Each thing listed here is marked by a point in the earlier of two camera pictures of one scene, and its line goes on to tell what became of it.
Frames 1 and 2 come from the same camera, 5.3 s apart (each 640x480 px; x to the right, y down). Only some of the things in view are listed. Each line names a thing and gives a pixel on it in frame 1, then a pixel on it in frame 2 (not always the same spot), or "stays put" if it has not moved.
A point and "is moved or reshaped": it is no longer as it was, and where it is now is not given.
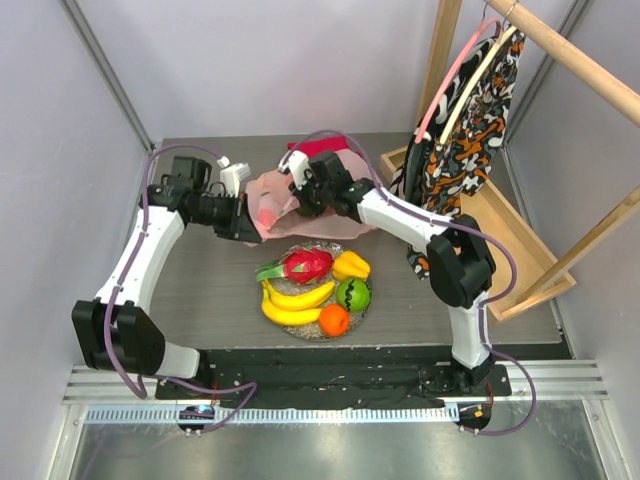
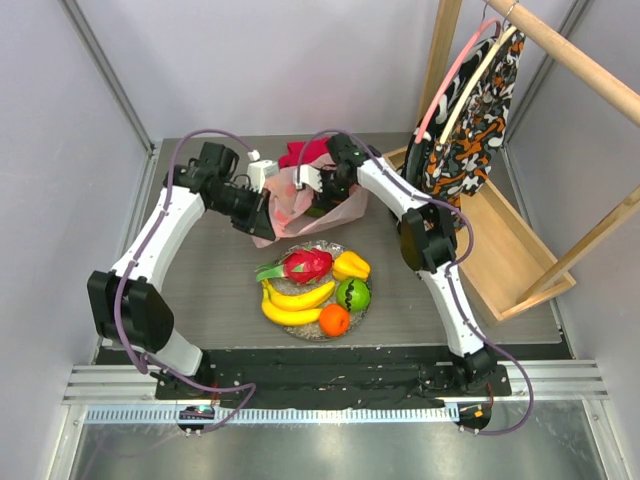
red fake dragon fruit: [300, 266] stays put
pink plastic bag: [278, 218] is moved or reshaped
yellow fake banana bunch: [294, 310] stays put
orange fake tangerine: [334, 320] stays put
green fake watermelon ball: [353, 295] stays put
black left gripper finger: [249, 231] → [262, 226]
